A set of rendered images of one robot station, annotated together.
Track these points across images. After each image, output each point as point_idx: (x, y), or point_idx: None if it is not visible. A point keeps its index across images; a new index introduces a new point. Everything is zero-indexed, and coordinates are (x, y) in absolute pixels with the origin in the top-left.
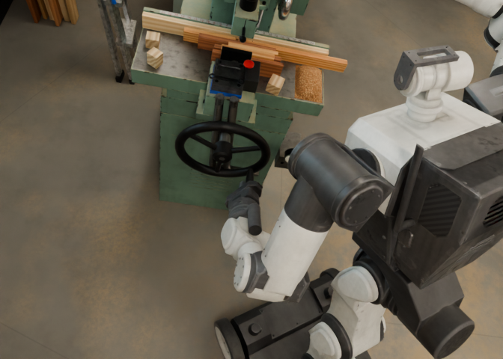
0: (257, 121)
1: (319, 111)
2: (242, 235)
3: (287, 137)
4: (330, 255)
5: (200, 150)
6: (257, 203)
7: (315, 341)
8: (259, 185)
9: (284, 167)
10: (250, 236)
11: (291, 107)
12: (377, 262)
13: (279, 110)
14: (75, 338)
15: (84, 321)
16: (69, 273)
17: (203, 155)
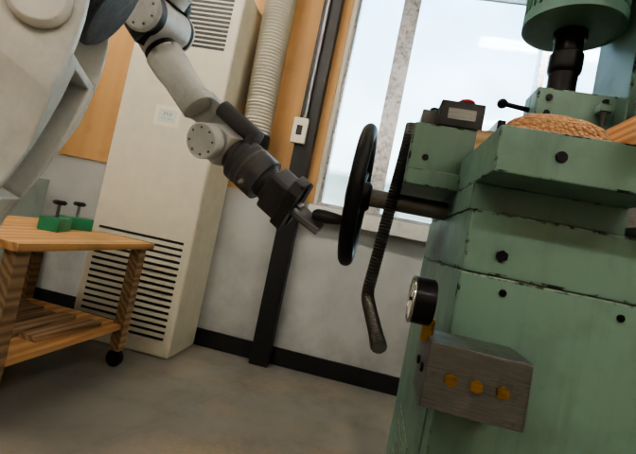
0: (451, 237)
1: (495, 150)
2: (219, 98)
3: (494, 347)
4: None
5: (413, 351)
6: (273, 175)
7: None
8: (304, 183)
9: (416, 384)
10: (214, 97)
11: (476, 166)
12: None
13: (468, 186)
14: (168, 430)
15: (184, 439)
16: (251, 438)
17: (410, 369)
